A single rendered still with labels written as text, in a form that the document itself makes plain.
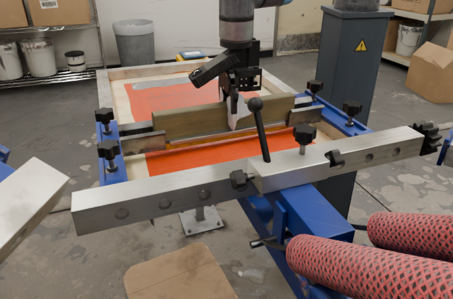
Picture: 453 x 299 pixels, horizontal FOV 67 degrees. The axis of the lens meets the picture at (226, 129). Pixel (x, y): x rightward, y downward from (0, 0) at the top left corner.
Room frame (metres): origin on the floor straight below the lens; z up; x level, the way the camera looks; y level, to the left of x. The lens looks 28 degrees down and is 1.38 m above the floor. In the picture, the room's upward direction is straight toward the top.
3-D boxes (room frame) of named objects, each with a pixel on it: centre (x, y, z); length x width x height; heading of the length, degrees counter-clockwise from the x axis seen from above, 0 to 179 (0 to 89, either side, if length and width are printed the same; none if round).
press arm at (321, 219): (0.43, -0.12, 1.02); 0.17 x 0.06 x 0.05; 20
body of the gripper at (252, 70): (0.77, -0.03, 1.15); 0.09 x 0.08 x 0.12; 110
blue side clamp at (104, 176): (0.64, 0.25, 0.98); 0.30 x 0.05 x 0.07; 20
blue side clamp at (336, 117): (0.83, -0.27, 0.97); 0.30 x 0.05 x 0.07; 20
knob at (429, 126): (0.66, -0.42, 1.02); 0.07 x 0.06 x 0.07; 20
